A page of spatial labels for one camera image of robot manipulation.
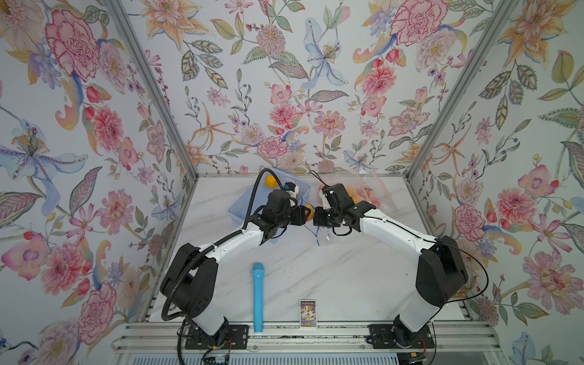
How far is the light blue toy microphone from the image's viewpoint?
775 mm

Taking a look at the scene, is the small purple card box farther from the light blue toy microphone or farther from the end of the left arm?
the end of the left arm

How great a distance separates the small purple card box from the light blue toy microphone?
14 centimetres

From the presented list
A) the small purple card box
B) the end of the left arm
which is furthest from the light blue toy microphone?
the end of the left arm

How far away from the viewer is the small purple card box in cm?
77
